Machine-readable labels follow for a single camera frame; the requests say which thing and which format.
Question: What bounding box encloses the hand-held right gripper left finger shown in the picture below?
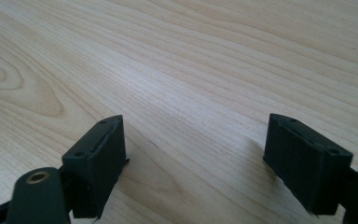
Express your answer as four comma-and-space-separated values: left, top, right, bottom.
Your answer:
62, 114, 131, 220

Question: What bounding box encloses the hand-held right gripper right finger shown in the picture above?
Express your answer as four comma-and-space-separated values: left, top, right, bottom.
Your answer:
263, 113, 354, 217

